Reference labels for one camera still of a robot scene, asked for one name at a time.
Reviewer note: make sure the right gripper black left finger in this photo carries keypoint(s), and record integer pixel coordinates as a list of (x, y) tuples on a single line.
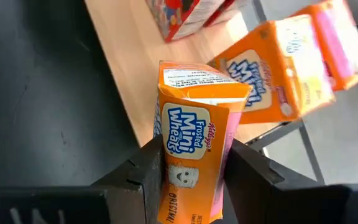
[(145, 168)]

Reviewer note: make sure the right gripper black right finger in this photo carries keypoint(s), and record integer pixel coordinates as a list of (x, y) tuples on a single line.
[(259, 193)]

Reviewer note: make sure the black table mat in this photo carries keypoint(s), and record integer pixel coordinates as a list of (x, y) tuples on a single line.
[(42, 93)]

